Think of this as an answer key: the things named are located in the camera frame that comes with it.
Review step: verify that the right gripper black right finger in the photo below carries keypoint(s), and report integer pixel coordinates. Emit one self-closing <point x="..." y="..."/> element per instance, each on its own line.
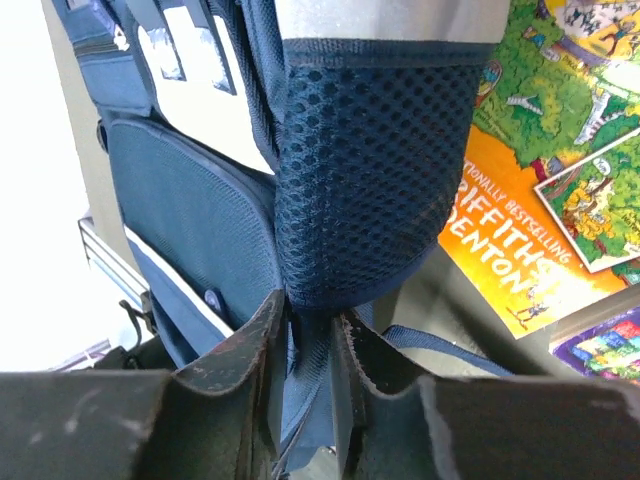
<point x="395" y="420"/>

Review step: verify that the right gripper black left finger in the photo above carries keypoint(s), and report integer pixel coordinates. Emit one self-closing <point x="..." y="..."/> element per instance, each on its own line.
<point x="217" y="418"/>

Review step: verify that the navy blue backpack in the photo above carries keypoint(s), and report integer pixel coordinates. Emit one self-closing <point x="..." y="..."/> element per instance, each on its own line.
<point x="310" y="147"/>

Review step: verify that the purple paperback book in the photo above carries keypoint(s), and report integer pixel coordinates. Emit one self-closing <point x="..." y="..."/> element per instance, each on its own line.
<point x="609" y="350"/>

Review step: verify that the orange Treehouse book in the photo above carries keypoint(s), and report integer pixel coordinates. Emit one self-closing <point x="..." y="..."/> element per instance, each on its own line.
<point x="546" y="221"/>

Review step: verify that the aluminium frame rail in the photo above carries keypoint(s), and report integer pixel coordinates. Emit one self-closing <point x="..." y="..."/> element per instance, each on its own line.
<point x="99" y="254"/>

